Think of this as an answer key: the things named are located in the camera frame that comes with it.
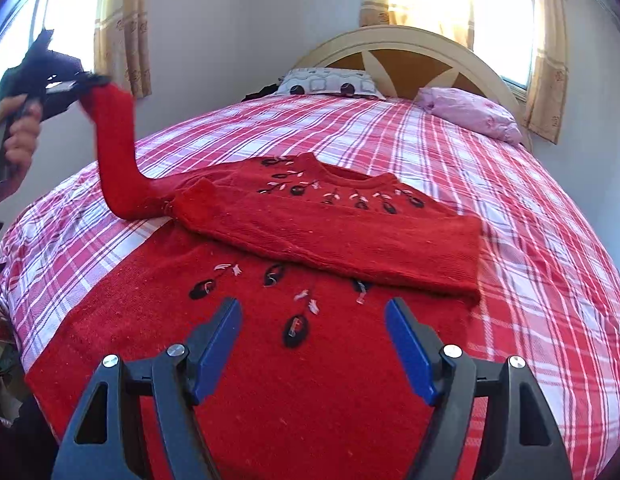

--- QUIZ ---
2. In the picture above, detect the window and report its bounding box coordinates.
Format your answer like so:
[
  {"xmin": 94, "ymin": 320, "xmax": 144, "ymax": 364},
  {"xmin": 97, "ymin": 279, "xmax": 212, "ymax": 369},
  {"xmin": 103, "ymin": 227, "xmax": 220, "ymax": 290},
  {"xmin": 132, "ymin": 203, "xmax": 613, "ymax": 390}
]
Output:
[
  {"xmin": 474, "ymin": 0, "xmax": 536, "ymax": 92},
  {"xmin": 0, "ymin": 0, "xmax": 103, "ymax": 86}
]

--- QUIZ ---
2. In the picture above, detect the person's left hand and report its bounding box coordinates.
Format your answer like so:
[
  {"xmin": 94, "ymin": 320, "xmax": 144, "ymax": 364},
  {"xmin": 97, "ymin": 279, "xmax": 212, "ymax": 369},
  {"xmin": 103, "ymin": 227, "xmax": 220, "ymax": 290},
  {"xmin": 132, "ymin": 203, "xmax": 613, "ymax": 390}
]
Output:
[{"xmin": 4, "ymin": 96, "xmax": 43, "ymax": 177}]

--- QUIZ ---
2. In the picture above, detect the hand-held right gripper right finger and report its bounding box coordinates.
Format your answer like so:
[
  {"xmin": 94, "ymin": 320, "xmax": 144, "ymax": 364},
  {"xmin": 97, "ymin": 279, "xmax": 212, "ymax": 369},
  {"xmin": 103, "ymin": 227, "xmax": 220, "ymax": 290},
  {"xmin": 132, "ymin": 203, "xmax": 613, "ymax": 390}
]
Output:
[{"xmin": 385, "ymin": 297, "xmax": 573, "ymax": 480}]

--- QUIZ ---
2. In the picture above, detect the grey patterned pillow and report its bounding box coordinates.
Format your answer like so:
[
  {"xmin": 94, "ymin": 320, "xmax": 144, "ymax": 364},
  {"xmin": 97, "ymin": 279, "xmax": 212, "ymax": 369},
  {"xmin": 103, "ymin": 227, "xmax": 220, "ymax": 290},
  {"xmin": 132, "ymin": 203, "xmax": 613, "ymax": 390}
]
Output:
[{"xmin": 276, "ymin": 67, "xmax": 385, "ymax": 100}]

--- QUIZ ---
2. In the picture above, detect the dark cloth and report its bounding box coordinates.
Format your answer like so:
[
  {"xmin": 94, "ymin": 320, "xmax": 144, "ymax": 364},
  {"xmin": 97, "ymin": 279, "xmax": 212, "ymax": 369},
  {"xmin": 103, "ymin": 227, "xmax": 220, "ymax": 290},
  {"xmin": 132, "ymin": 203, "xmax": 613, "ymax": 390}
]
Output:
[{"xmin": 242, "ymin": 85, "xmax": 283, "ymax": 102}]

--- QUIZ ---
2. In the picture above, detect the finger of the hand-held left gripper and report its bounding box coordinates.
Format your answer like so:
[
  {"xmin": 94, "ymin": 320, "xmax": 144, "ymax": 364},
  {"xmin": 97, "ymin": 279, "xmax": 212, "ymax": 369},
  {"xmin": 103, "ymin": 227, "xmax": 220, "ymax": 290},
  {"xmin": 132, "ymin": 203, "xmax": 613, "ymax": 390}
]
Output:
[{"xmin": 47, "ymin": 73, "xmax": 113, "ymax": 97}]

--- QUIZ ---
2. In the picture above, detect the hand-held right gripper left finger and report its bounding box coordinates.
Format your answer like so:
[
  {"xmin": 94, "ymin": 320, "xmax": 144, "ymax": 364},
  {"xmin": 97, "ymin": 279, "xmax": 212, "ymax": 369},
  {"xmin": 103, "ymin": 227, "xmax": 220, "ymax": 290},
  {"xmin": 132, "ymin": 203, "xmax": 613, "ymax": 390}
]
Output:
[{"xmin": 50, "ymin": 297, "xmax": 242, "ymax": 480}]

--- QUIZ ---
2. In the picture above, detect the cream wooden headboard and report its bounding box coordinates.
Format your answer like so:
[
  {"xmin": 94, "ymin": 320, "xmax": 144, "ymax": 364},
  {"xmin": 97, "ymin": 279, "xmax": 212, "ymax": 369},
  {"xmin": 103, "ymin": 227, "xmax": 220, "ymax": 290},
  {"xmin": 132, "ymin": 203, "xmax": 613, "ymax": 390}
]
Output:
[{"xmin": 292, "ymin": 25, "xmax": 533, "ymax": 151}]

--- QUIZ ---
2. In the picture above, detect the red plaid bed sheet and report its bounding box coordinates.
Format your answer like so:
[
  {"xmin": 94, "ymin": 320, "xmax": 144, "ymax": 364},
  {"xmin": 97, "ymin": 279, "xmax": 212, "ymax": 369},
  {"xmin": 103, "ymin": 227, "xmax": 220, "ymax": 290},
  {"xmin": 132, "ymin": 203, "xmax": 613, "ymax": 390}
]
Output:
[{"xmin": 0, "ymin": 92, "xmax": 620, "ymax": 480}]

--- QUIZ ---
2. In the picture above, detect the red towel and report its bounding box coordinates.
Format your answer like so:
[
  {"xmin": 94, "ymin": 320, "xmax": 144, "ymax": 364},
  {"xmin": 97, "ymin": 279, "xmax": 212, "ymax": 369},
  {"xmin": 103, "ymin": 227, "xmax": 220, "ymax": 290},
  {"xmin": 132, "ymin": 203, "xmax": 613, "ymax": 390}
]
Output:
[{"xmin": 24, "ymin": 82, "xmax": 483, "ymax": 480}]

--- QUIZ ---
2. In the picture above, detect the pink pillow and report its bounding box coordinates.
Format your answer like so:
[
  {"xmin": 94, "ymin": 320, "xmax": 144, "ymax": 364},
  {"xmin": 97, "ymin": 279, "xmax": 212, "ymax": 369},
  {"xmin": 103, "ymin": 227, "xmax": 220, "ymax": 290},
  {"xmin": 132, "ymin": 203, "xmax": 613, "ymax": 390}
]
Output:
[{"xmin": 415, "ymin": 86, "xmax": 523, "ymax": 145}]

